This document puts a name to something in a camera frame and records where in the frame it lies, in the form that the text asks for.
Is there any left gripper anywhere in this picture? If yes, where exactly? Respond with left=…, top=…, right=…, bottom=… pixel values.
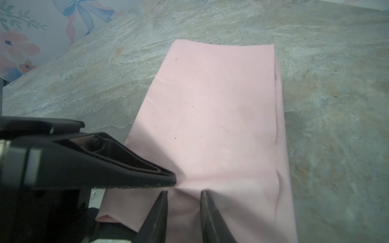
left=1, top=116, right=177, bottom=243

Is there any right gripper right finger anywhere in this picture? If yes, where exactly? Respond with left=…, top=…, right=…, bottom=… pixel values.
left=200, top=190, right=237, bottom=243

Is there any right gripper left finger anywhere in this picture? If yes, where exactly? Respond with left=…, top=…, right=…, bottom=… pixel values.
left=132, top=191, right=168, bottom=243

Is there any purple wrapping paper sheet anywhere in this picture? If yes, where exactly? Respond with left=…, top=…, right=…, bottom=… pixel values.
left=95, top=38, right=299, bottom=243

